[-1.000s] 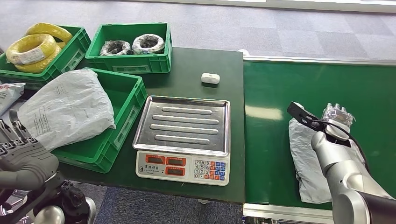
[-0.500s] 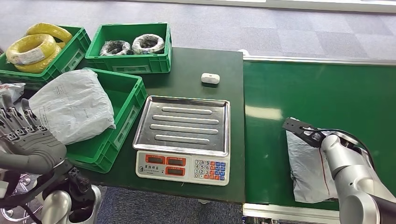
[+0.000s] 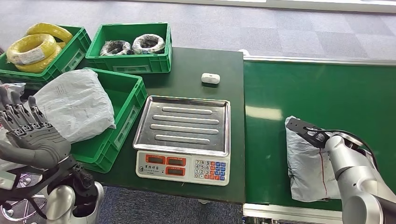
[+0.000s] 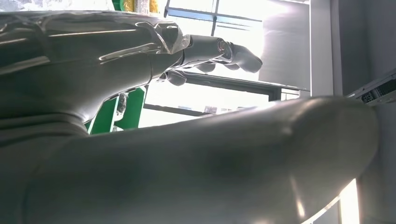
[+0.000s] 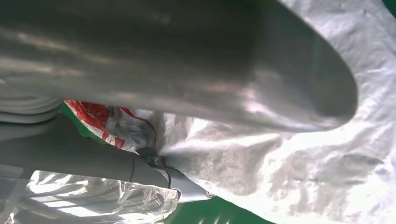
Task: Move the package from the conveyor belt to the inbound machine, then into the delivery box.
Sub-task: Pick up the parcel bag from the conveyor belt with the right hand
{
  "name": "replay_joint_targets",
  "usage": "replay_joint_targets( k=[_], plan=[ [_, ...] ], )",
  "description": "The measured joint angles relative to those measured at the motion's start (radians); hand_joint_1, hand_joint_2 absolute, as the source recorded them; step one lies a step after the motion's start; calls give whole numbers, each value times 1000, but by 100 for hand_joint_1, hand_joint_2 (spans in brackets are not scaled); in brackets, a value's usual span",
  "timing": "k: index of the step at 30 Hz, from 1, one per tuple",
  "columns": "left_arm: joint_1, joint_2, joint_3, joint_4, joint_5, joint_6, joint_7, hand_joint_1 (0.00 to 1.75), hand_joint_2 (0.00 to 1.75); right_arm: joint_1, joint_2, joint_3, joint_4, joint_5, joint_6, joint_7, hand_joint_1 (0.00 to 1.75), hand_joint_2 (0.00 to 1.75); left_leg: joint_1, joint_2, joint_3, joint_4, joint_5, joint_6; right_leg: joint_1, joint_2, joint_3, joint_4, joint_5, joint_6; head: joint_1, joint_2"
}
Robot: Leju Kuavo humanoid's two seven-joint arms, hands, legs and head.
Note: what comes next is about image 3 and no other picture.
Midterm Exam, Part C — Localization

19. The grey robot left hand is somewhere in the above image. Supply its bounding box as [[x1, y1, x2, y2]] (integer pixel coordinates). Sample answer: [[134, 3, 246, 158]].
[[0, 85, 72, 169]]

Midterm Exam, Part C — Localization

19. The grey mailer bag red stripe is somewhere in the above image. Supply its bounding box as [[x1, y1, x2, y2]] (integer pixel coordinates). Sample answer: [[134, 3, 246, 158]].
[[284, 116, 342, 203]]

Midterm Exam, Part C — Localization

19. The green conveyor belt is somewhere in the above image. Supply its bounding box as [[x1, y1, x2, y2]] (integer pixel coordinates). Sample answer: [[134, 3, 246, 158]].
[[242, 56, 396, 224]]

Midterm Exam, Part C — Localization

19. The chrome chair base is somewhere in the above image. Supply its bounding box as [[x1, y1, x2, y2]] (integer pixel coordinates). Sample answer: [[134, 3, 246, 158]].
[[0, 181, 48, 223]]

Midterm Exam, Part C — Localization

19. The white mailer bag black print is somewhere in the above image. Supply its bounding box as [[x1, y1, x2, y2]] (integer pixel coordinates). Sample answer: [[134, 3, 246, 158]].
[[32, 68, 117, 144]]

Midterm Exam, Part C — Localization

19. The crumpled white bag red print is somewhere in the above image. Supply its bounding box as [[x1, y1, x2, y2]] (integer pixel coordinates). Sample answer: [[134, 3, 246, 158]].
[[0, 82, 26, 112]]

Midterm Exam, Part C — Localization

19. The green crate with yellow coils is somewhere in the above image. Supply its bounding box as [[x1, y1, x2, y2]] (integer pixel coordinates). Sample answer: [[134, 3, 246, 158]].
[[0, 25, 92, 91]]

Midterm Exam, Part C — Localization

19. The green crate with mailer bag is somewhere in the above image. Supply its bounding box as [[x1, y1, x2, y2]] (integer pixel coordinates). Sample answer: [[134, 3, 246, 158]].
[[70, 68, 148, 174]]

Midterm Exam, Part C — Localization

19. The green crate with wrapped coils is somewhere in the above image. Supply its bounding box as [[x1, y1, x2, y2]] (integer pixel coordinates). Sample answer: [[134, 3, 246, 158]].
[[85, 22, 173, 75]]

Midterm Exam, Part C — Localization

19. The white scale with steel tray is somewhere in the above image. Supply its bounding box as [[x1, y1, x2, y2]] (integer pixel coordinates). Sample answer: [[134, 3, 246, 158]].
[[133, 95, 232, 187]]

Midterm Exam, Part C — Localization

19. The small white earbud case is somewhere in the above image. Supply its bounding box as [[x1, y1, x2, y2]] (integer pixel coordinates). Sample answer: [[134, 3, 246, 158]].
[[201, 73, 221, 85]]

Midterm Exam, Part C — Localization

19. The yellow wire coil white label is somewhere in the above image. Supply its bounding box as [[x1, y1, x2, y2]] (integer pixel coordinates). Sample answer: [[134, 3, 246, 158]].
[[6, 33, 58, 66]]

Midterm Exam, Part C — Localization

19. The black wire coil clear wrap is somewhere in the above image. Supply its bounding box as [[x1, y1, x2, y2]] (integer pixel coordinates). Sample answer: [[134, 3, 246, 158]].
[[99, 40, 132, 56]]

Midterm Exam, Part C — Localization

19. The black wire coil white wrap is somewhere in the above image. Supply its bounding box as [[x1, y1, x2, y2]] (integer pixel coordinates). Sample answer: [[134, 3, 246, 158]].
[[132, 34, 166, 55]]

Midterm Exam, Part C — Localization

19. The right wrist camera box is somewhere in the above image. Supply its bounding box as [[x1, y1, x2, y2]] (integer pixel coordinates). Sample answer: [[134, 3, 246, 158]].
[[286, 117, 331, 149]]

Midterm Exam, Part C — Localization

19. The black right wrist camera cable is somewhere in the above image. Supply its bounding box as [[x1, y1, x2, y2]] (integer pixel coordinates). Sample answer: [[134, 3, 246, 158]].
[[304, 126, 379, 171]]

